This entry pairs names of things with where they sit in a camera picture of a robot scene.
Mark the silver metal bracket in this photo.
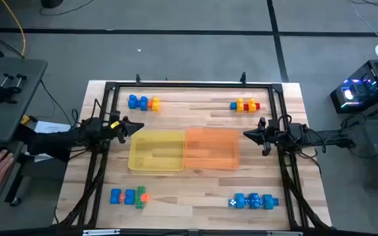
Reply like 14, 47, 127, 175
82, 229, 121, 236
265, 230, 304, 236

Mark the black round base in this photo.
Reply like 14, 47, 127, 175
40, 0, 64, 9

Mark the white cable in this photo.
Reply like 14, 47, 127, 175
349, 0, 378, 44

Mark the yellow cable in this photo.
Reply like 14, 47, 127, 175
1, 0, 26, 58

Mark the yellow translucent plastic bin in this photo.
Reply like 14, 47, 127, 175
127, 130, 186, 172

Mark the white paper sheet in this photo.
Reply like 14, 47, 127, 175
33, 120, 72, 135

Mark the long green block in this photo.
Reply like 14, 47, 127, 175
135, 186, 146, 210

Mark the black clamp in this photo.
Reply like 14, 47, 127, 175
0, 73, 30, 104

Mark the orange translucent plastic bin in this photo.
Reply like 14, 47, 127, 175
183, 127, 241, 170

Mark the black metal frame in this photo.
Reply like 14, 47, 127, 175
56, 71, 333, 236

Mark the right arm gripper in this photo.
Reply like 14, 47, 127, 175
243, 117, 280, 157

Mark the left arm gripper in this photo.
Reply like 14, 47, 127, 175
109, 111, 145, 144

